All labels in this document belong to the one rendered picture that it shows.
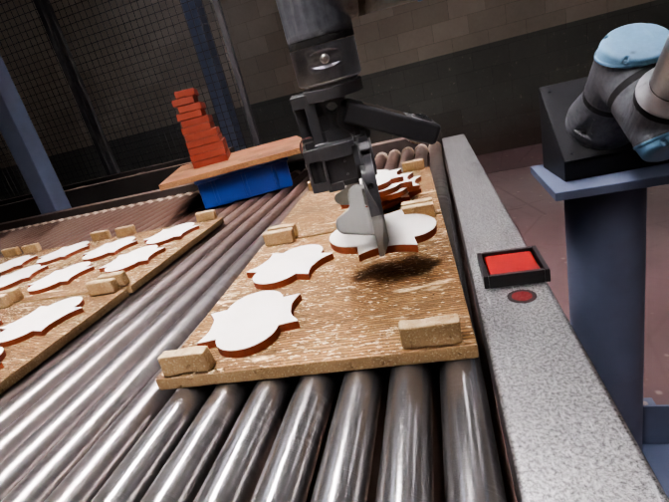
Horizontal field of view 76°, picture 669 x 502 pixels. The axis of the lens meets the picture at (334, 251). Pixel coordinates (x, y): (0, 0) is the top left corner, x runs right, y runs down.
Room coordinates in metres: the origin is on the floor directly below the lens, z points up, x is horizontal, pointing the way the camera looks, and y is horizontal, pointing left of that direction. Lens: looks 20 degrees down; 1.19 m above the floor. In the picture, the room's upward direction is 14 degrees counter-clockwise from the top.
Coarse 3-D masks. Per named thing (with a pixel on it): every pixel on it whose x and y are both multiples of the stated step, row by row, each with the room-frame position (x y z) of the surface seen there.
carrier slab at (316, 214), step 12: (432, 180) 0.99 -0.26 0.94; (312, 192) 1.19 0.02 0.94; (324, 192) 1.15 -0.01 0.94; (336, 192) 1.11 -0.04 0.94; (432, 192) 0.88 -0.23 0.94; (300, 204) 1.08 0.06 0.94; (312, 204) 1.05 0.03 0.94; (324, 204) 1.02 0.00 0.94; (336, 204) 0.99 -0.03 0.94; (288, 216) 0.99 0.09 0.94; (300, 216) 0.96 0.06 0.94; (312, 216) 0.94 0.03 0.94; (324, 216) 0.91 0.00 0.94; (336, 216) 0.89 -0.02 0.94; (300, 228) 0.87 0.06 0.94; (312, 228) 0.85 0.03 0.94; (324, 228) 0.83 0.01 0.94
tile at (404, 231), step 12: (384, 216) 0.59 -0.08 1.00; (396, 216) 0.58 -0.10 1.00; (408, 216) 0.58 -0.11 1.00; (420, 216) 0.57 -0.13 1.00; (396, 228) 0.54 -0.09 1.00; (408, 228) 0.54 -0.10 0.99; (420, 228) 0.53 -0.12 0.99; (432, 228) 0.52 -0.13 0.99; (336, 240) 0.55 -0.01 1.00; (348, 240) 0.54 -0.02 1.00; (360, 240) 0.53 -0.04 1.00; (372, 240) 0.52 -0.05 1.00; (396, 240) 0.51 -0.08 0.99; (408, 240) 0.50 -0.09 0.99; (420, 240) 0.51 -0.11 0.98; (348, 252) 0.52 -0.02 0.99; (360, 252) 0.50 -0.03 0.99; (372, 252) 0.50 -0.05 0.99
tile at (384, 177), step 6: (378, 174) 0.87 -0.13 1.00; (384, 174) 0.86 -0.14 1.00; (390, 174) 0.84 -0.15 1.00; (396, 174) 0.83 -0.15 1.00; (360, 180) 0.86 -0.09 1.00; (378, 180) 0.82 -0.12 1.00; (384, 180) 0.81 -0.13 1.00; (390, 180) 0.81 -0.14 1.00; (396, 180) 0.81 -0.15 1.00; (402, 180) 0.81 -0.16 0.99; (378, 186) 0.79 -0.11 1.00; (384, 186) 0.79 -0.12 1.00
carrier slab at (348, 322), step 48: (432, 240) 0.62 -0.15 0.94; (240, 288) 0.62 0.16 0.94; (288, 288) 0.58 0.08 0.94; (336, 288) 0.54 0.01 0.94; (384, 288) 0.50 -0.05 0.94; (432, 288) 0.47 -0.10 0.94; (192, 336) 0.50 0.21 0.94; (288, 336) 0.44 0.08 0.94; (336, 336) 0.42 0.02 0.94; (384, 336) 0.39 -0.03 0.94; (192, 384) 0.41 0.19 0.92
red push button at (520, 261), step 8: (488, 256) 0.53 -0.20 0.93; (496, 256) 0.53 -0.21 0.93; (504, 256) 0.52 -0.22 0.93; (512, 256) 0.51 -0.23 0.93; (520, 256) 0.51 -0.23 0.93; (528, 256) 0.50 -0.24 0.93; (488, 264) 0.51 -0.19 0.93; (496, 264) 0.50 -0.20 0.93; (504, 264) 0.50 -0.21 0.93; (512, 264) 0.49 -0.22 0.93; (520, 264) 0.49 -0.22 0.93; (528, 264) 0.48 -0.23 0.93; (536, 264) 0.48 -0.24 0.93; (488, 272) 0.49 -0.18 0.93; (496, 272) 0.48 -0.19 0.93; (504, 272) 0.48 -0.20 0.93
